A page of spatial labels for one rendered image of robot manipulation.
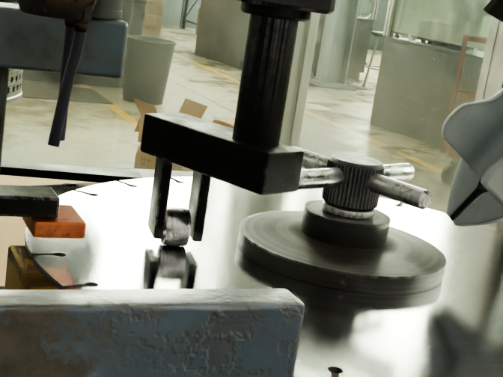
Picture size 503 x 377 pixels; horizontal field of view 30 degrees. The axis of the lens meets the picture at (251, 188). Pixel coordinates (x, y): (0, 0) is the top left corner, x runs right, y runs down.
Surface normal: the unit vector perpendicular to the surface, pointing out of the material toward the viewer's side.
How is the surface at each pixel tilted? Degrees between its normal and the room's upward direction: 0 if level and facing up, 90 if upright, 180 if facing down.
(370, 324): 0
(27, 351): 90
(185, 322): 90
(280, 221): 6
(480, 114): 115
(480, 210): 78
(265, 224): 5
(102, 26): 90
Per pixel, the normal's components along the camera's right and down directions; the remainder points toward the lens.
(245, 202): 0.15, -0.96
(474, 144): 0.43, 0.65
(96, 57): 0.39, 0.27
